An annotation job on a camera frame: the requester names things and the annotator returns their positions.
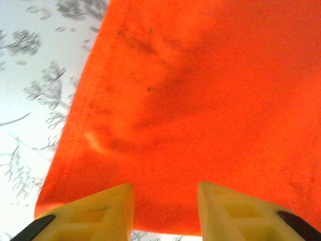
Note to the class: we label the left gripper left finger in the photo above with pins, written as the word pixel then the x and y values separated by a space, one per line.
pixel 100 221

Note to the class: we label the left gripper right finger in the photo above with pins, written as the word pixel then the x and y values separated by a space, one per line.
pixel 238 221

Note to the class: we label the orange t-shirt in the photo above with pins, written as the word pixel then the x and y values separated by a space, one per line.
pixel 200 88

